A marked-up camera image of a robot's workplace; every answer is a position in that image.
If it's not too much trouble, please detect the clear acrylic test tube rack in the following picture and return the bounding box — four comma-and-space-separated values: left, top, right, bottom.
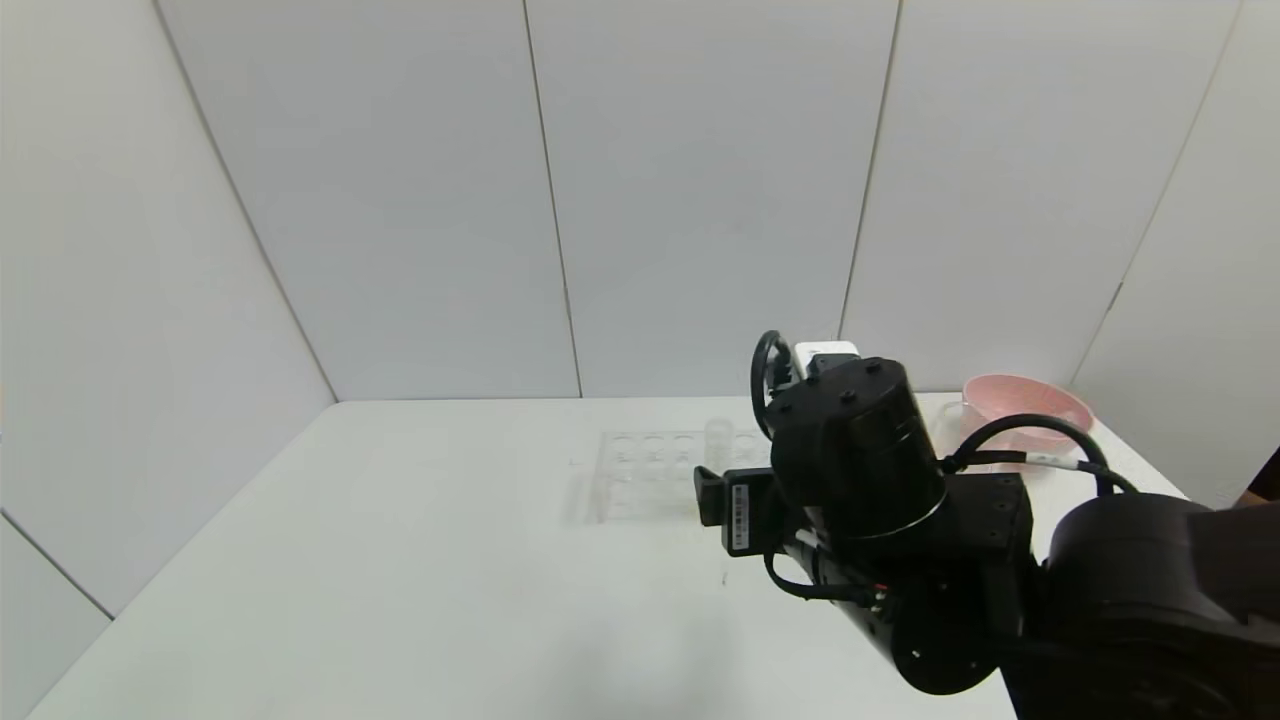
590, 428, 776, 524

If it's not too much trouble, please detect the clear plastic beaker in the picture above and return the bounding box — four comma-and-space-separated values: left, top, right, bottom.
935, 398, 1011, 471

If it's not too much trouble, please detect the pink plastic bowl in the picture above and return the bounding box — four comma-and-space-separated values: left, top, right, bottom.
962, 374, 1096, 471

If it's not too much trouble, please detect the black camera cable loop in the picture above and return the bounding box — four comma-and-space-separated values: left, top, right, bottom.
750, 330, 797, 441

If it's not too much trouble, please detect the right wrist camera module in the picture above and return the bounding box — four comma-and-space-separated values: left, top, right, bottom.
794, 341, 862, 379

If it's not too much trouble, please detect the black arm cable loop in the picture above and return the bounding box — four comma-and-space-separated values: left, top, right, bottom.
945, 413, 1137, 496

